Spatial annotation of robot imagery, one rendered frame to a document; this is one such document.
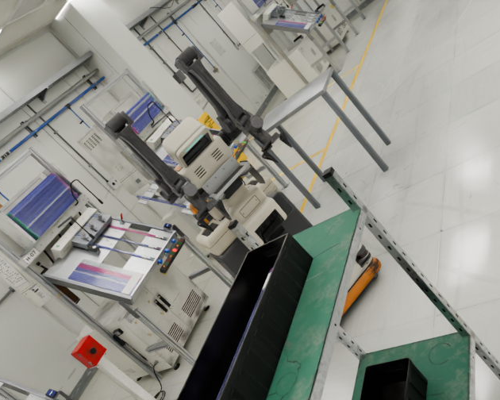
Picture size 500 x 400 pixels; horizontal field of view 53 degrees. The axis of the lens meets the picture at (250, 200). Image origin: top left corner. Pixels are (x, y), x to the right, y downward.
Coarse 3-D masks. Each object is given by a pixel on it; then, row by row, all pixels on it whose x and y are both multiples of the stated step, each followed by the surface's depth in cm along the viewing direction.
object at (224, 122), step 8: (192, 48) 219; (184, 56) 217; (192, 56) 219; (192, 80) 231; (200, 88) 232; (208, 96) 233; (216, 104) 236; (216, 112) 241; (224, 112) 238; (224, 120) 240; (224, 128) 244; (232, 128) 241
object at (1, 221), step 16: (16, 160) 370; (0, 176) 358; (64, 176) 385; (80, 192) 390; (0, 224) 347; (16, 224) 344; (16, 240) 353; (32, 240) 347; (32, 256) 347; (192, 272) 413
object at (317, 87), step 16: (320, 80) 378; (336, 80) 389; (304, 96) 376; (352, 96) 393; (272, 112) 415; (288, 112) 374; (336, 112) 360; (272, 128) 382; (352, 128) 364; (368, 144) 369; (288, 176) 403; (320, 176) 444; (304, 192) 408
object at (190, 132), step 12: (192, 120) 243; (180, 132) 241; (192, 132) 239; (204, 132) 240; (168, 144) 239; (180, 144) 237; (192, 144) 238; (204, 144) 245; (180, 156) 236; (192, 156) 243
